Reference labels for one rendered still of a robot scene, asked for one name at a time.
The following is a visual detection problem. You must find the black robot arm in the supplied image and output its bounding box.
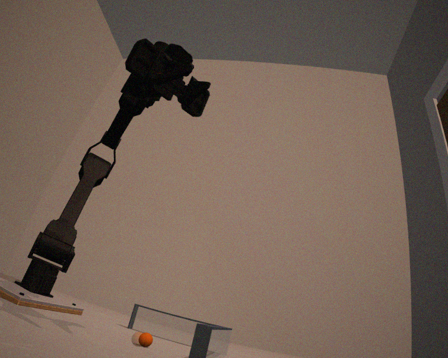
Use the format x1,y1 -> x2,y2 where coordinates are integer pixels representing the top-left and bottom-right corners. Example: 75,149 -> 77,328
14,41 -> 194,298

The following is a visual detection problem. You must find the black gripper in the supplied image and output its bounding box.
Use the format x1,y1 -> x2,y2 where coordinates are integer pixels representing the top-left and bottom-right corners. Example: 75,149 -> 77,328
125,39 -> 211,117

